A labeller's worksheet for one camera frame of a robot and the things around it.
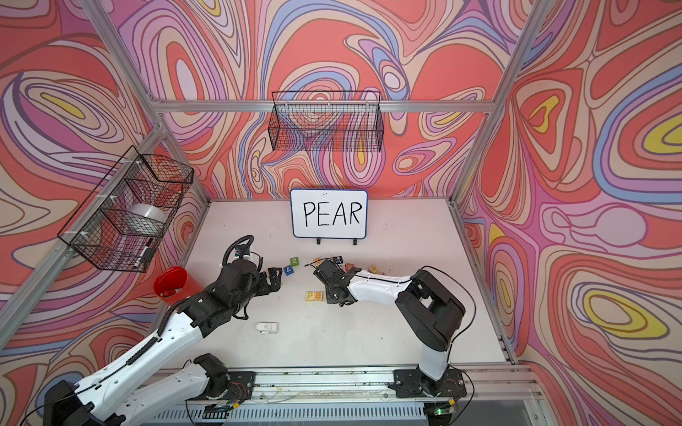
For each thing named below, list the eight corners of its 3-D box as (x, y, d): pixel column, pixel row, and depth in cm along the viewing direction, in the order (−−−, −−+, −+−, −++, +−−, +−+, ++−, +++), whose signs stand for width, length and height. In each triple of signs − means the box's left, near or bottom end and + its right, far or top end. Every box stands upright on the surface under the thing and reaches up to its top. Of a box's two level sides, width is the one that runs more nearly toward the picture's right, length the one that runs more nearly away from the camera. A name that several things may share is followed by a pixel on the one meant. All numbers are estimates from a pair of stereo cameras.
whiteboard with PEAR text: (294, 240, 107) (287, 208, 93) (297, 221, 114) (290, 188, 100) (365, 240, 107) (368, 208, 93) (364, 221, 114) (367, 188, 100)
